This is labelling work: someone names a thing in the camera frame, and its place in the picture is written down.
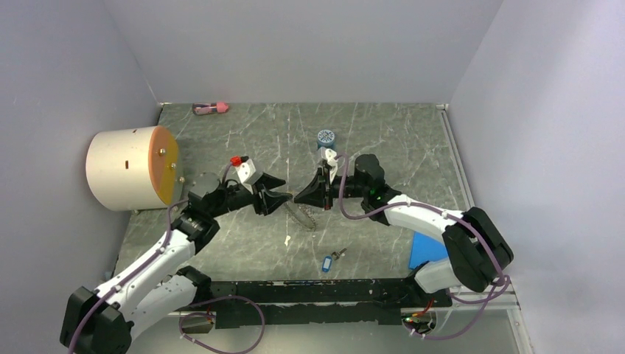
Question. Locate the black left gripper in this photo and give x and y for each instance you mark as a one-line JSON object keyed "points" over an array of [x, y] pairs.
{"points": [[268, 200]]}

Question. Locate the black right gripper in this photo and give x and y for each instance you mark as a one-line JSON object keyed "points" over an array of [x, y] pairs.
{"points": [[316, 186]]}

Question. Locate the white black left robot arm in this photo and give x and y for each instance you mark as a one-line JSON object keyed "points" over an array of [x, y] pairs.
{"points": [[108, 318]]}

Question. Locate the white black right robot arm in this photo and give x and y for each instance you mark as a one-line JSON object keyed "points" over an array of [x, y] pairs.
{"points": [[477, 254]]}

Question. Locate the blue round jar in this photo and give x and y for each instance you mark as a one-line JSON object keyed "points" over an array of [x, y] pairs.
{"points": [[326, 139]]}

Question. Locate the pink capped small bottle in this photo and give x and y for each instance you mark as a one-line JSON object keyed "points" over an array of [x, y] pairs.
{"points": [[202, 109]]}

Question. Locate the blue flat sheet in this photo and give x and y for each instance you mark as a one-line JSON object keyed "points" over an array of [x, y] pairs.
{"points": [[425, 249]]}

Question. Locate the cream cylinder with orange face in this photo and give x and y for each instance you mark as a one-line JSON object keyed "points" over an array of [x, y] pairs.
{"points": [[135, 169]]}

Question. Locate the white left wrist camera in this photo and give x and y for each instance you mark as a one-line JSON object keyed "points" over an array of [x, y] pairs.
{"points": [[246, 170]]}

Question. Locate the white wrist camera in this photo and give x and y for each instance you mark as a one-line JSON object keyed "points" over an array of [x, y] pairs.
{"points": [[246, 170], [329, 161]]}

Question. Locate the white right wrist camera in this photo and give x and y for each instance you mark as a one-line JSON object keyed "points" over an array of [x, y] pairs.
{"points": [[329, 161]]}

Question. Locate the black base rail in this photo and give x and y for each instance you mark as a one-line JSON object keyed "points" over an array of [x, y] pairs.
{"points": [[383, 301]]}

